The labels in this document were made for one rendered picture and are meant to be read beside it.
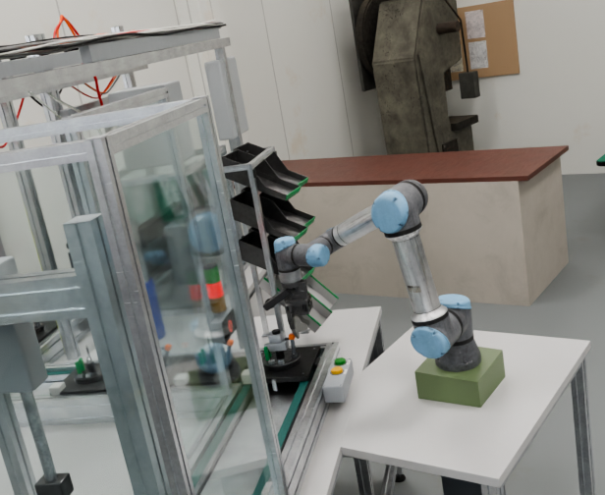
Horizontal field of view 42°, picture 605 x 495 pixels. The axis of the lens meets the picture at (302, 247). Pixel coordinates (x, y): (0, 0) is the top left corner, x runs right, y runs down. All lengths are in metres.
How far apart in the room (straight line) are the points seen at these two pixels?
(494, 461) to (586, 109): 6.98
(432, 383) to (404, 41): 5.96
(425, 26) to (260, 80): 1.81
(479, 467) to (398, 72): 6.31
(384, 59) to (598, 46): 2.22
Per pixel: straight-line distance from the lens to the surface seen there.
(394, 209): 2.28
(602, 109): 8.97
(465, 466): 2.31
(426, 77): 8.21
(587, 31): 8.90
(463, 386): 2.57
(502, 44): 9.16
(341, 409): 2.67
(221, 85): 4.24
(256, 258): 2.94
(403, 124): 8.33
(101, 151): 1.26
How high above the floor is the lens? 2.11
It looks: 16 degrees down
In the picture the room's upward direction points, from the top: 10 degrees counter-clockwise
